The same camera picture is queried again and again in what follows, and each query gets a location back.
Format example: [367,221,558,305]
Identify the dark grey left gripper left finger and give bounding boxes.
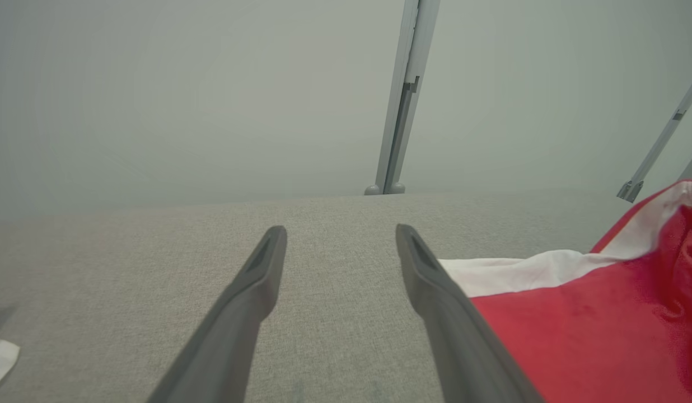
[147,226,288,403]

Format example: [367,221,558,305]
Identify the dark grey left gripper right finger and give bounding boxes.
[395,224,545,403]

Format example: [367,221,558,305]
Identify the red shorts with white trim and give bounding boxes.
[438,178,692,403]

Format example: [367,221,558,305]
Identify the grey metal partition post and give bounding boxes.
[364,0,442,195]

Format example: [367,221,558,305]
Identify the grey slanted brace with bracket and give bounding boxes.
[616,66,692,203]

